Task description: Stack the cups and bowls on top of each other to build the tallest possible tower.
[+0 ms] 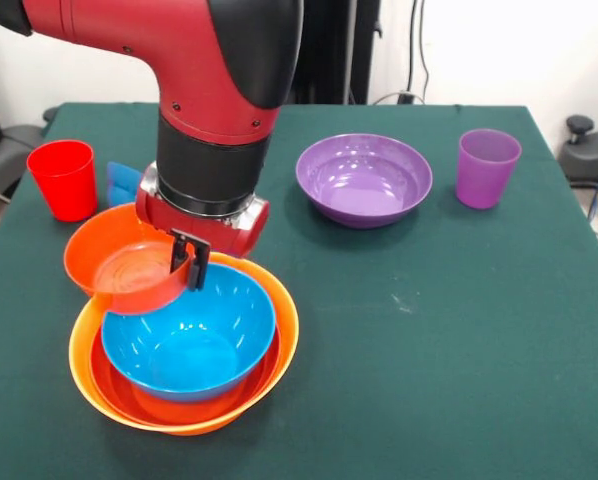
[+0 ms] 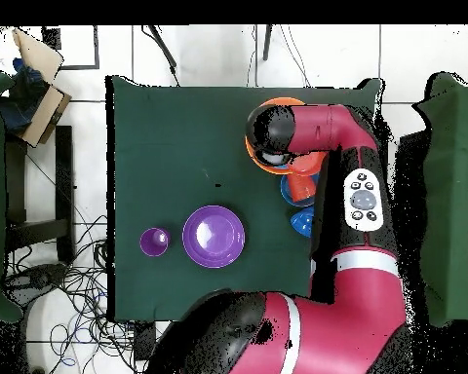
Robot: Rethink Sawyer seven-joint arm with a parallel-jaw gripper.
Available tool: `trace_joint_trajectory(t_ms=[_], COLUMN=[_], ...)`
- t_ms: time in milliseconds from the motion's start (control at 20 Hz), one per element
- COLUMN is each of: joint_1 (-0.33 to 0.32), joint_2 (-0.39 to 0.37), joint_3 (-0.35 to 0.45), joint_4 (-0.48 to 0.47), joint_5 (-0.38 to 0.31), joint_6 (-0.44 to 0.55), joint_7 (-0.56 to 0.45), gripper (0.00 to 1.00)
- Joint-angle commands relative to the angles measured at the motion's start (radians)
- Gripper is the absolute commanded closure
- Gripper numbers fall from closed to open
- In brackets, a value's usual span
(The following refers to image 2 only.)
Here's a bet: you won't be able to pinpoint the small light blue bowl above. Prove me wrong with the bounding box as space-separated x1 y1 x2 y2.
279 172 321 207

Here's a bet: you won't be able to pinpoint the black tripod leg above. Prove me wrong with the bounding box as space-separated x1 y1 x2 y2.
141 24 180 87
262 24 274 61

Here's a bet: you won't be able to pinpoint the black stool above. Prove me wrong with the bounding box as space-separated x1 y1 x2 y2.
5 125 76 266

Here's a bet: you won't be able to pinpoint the small orange bowl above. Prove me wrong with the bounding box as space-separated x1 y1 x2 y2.
292 150 329 177

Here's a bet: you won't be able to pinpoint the black floor frame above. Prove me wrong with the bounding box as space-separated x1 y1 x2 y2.
42 24 100 71

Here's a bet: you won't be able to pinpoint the dark green table cloth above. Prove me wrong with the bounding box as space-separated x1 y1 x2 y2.
105 74 383 323

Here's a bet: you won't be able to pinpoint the black computer case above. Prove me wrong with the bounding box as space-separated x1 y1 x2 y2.
397 130 430 227

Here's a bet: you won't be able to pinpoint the small dark blue bowl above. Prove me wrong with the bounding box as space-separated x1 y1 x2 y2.
289 206 316 239

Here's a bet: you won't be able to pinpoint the purple bowl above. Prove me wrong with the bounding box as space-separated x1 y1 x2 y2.
181 205 246 269

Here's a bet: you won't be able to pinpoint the purple cup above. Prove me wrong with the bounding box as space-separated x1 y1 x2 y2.
138 227 172 258

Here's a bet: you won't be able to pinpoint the large yellow bowl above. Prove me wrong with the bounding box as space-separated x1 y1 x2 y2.
244 96 307 175

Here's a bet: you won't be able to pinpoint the black chair base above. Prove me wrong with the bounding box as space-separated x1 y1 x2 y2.
1 262 69 313

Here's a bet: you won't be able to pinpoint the blue bag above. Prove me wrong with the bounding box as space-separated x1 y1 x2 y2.
0 57 50 133

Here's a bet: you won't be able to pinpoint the cardboard box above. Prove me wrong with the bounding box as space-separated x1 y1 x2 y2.
11 28 73 148

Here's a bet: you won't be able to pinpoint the black floor cables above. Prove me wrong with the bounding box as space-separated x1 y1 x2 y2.
5 213 157 374

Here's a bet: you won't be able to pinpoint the orange cup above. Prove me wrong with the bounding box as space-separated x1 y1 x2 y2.
287 173 318 203

